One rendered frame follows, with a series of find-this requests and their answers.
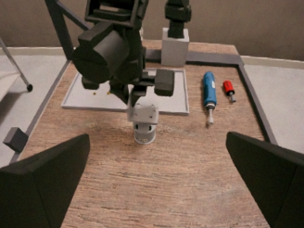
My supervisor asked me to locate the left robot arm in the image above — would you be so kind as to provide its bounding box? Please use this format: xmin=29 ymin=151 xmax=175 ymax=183
xmin=72 ymin=0 xmax=192 ymax=83

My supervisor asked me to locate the red-handled screwdriver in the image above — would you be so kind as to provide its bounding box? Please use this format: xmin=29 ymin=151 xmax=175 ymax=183
xmin=222 ymin=81 xmax=236 ymax=103

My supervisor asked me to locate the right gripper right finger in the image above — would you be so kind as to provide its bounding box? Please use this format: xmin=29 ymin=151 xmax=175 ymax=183
xmin=225 ymin=132 xmax=304 ymax=228

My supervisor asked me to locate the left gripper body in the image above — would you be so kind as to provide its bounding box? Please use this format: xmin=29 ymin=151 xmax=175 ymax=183
xmin=81 ymin=47 xmax=175 ymax=96

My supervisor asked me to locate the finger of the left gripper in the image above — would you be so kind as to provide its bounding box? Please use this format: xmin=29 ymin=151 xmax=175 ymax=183
xmin=109 ymin=84 xmax=130 ymax=105
xmin=132 ymin=86 xmax=147 ymax=108

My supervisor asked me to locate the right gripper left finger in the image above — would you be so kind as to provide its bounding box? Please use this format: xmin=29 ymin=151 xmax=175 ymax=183
xmin=0 ymin=133 xmax=91 ymax=228

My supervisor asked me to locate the white metal bracket plate with holes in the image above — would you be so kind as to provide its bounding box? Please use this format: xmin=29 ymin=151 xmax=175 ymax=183
xmin=126 ymin=86 xmax=159 ymax=124

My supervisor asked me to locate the grey cylinder with studs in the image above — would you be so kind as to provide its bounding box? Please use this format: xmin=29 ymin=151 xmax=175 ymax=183
xmin=133 ymin=122 xmax=157 ymax=145

